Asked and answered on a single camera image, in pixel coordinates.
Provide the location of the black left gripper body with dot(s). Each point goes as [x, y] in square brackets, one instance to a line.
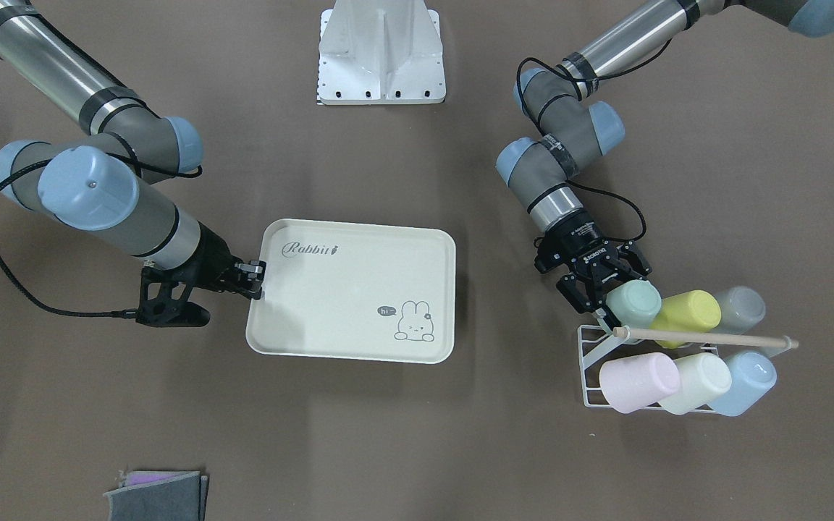
[582, 241]

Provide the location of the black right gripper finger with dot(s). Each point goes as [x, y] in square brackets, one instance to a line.
[253, 270]
[250, 289]

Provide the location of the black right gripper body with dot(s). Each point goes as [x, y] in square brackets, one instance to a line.
[212, 257]

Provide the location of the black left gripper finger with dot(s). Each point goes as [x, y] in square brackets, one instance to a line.
[588, 296]
[631, 263]

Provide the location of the green plastic cup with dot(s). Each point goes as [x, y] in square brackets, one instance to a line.
[636, 303]

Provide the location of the cream rabbit tray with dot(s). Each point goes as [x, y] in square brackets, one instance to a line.
[355, 291]

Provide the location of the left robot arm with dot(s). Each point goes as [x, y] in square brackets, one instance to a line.
[542, 174]

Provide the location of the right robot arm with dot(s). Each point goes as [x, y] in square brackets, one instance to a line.
[105, 184]

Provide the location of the yellow plastic cup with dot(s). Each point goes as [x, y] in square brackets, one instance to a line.
[693, 311]

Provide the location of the pink plastic cup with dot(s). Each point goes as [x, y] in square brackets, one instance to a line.
[634, 382]

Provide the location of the grey plastic cup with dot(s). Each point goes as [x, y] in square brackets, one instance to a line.
[741, 308]

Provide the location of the cream white plastic cup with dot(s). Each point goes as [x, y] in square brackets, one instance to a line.
[704, 377]

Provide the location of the blue plastic cup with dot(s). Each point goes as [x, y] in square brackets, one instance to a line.
[753, 375]

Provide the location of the folded grey cloth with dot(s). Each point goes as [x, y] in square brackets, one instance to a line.
[159, 495]

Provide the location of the white wire cup rack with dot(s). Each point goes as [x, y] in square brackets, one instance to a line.
[596, 346]

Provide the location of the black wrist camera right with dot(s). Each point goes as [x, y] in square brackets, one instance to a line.
[164, 299]

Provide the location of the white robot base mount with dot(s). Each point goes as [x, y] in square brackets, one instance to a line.
[380, 53]

